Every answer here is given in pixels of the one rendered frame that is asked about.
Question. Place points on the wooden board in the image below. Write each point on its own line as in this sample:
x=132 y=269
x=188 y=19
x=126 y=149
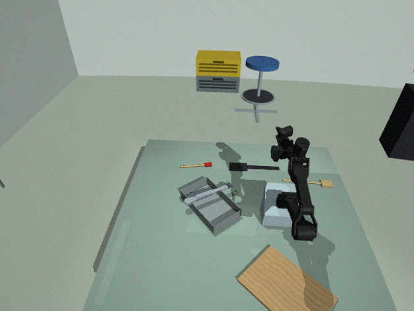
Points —
x=280 y=285

